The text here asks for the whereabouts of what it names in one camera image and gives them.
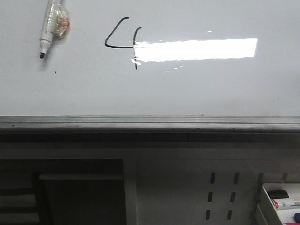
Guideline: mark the white whiteboard marker with tape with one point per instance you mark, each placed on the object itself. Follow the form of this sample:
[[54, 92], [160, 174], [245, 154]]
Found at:
[[55, 25]]

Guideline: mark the white glossy whiteboard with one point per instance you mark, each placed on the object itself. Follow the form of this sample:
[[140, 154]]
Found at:
[[153, 57]]

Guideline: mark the white perforated pegboard panel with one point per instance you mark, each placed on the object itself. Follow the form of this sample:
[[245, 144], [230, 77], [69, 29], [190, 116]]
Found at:
[[201, 187]]

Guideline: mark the dark open shelf unit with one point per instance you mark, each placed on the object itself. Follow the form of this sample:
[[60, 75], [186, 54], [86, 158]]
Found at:
[[62, 192]]

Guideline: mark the white marker storage bin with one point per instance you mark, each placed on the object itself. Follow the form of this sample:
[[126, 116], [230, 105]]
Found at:
[[266, 214]]

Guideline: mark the red capped marker in bin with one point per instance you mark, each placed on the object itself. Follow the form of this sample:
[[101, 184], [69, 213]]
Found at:
[[286, 203]]

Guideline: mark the blue marker in bin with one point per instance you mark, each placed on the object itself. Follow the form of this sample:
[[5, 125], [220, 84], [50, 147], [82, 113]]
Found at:
[[297, 217]]

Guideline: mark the grey aluminium whiteboard frame rail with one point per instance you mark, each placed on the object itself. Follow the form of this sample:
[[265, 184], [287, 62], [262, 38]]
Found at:
[[85, 125]]

